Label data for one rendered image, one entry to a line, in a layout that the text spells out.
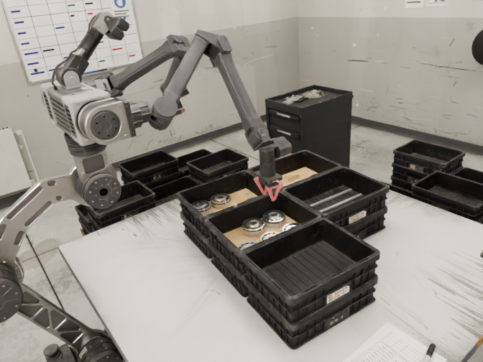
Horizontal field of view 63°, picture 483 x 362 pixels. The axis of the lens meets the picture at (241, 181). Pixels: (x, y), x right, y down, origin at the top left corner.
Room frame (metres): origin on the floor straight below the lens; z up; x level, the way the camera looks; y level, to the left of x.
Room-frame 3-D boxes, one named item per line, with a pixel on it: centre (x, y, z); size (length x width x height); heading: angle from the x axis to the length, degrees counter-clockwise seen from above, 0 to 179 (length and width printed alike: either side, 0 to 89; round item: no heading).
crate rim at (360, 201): (1.59, -0.42, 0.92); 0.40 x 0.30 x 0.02; 119
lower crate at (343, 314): (1.13, -0.22, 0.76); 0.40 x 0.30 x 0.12; 119
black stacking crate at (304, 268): (1.13, -0.22, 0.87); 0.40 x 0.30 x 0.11; 119
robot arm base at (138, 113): (1.26, 0.32, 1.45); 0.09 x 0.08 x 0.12; 35
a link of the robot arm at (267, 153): (1.34, -0.11, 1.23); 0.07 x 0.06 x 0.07; 124
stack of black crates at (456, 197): (2.07, -1.28, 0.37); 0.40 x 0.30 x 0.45; 35
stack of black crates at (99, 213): (2.37, 0.83, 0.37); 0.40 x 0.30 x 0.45; 125
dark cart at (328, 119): (3.33, -0.64, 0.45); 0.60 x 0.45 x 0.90; 125
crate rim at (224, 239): (1.40, -0.07, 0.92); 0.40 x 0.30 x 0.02; 119
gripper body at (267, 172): (1.34, -0.10, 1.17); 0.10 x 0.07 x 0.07; 28
